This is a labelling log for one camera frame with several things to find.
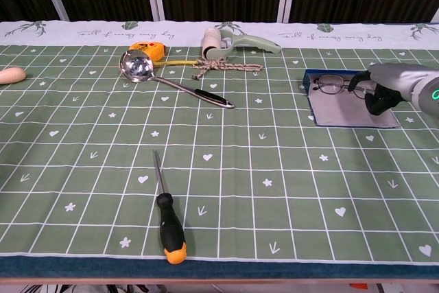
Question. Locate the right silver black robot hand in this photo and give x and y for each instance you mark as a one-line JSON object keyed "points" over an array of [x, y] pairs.
{"points": [[394, 80]]}

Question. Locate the blue glasses case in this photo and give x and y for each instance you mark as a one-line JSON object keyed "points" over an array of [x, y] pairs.
{"points": [[343, 111]]}

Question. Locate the thin-framed eyeglasses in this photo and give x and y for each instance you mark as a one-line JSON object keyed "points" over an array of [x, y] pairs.
{"points": [[329, 85]]}

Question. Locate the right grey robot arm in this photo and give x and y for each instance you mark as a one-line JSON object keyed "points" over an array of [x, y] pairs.
{"points": [[428, 99]]}

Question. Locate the pale green lint roller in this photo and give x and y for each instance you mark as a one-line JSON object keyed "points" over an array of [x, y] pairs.
{"points": [[254, 44]]}

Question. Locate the green grid tablecloth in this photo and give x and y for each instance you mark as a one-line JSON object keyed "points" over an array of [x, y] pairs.
{"points": [[240, 169]]}

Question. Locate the yellow tape measure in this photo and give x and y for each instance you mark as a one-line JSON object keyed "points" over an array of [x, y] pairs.
{"points": [[152, 49]]}

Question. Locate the black orange screwdriver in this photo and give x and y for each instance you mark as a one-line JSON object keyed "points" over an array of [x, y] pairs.
{"points": [[169, 217]]}

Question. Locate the beige rounded object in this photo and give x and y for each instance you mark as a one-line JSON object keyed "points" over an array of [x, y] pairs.
{"points": [[12, 75]]}

